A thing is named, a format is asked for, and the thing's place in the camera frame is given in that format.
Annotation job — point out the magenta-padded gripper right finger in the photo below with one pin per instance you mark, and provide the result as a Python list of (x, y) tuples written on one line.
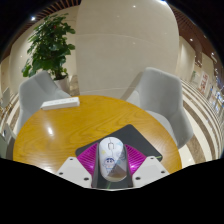
[(135, 159)]

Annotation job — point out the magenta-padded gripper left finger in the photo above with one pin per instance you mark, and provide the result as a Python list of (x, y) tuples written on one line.
[(87, 160)]

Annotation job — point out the white cartoon-print computer mouse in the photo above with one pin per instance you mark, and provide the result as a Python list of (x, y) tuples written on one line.
[(112, 159)]

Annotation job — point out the black mouse pad green lines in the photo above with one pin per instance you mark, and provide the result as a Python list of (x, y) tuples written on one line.
[(136, 136)]

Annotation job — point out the white power strip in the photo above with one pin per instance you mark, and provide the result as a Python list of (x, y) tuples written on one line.
[(60, 103)]

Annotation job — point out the grey shell chair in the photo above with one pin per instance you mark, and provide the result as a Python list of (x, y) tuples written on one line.
[(36, 93), (160, 96)]

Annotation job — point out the grey waste bin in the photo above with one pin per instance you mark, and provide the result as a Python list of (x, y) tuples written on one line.
[(5, 145)]

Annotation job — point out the red white poster sign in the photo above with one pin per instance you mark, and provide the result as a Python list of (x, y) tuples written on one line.
[(203, 82)]

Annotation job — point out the small white chair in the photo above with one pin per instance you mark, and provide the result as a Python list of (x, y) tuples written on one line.
[(4, 97)]

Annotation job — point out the green leafy potted plant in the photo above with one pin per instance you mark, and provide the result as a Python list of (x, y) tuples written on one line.
[(50, 43)]

